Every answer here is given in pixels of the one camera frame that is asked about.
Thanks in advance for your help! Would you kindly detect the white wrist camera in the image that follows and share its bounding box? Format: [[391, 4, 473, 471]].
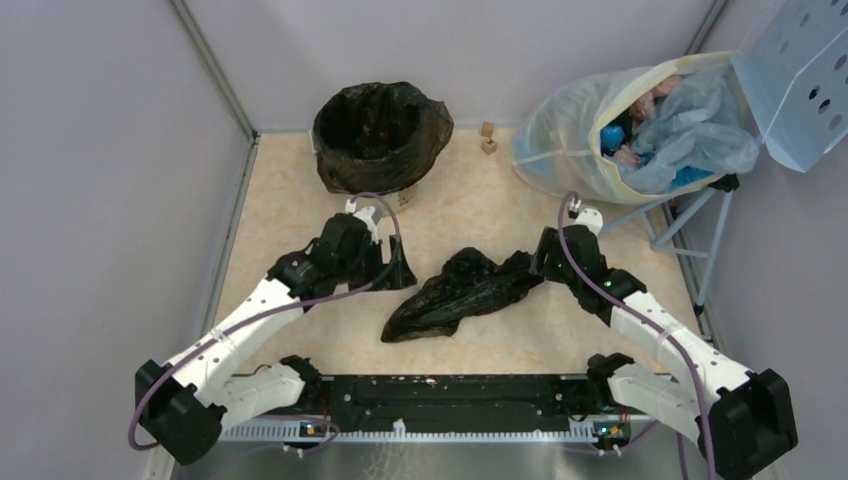
[[566, 197, 604, 235], [344, 200, 383, 244]]

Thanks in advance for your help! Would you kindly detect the white trash bin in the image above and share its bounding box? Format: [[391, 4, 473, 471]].
[[352, 184, 419, 216]]

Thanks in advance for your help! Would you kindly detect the black bin liner bag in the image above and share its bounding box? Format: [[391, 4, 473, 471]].
[[312, 81, 454, 194]]

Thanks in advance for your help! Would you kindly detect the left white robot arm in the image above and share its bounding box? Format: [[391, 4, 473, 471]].
[[128, 204, 415, 466]]

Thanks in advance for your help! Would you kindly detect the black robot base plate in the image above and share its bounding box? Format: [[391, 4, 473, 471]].
[[277, 374, 636, 434]]

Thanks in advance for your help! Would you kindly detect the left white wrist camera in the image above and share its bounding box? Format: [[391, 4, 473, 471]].
[[344, 200, 383, 244]]

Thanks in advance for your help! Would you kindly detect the black trash bag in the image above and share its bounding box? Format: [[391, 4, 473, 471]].
[[380, 247, 543, 343]]

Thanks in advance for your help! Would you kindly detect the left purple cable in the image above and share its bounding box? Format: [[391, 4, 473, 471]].
[[127, 192, 403, 453]]

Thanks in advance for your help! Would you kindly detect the white cable duct strip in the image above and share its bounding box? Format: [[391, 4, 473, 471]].
[[219, 419, 597, 445]]

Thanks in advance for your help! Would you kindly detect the pink plastic bag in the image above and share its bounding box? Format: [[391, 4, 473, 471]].
[[610, 75, 683, 167]]

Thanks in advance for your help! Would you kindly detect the light blue plastic bag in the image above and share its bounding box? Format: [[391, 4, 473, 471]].
[[618, 66, 760, 195]]

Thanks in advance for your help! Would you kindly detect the wooden cube near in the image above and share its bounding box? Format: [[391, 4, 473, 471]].
[[481, 138, 498, 155]]

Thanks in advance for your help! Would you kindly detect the large translucent yellow-rimmed bag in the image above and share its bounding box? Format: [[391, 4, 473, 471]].
[[511, 52, 748, 205]]

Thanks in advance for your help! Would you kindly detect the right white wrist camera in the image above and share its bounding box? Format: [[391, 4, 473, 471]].
[[566, 197, 604, 235]]

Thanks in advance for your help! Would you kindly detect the wooden cube far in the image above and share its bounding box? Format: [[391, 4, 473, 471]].
[[480, 122, 495, 138]]

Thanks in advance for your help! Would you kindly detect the wooden cube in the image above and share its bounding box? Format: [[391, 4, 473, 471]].
[[481, 138, 498, 155], [480, 122, 495, 138]]

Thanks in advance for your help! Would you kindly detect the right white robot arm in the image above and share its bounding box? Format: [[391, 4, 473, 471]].
[[530, 224, 798, 479]]

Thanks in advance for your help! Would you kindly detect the perforated light blue panel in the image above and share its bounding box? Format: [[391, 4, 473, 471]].
[[733, 0, 847, 173]]

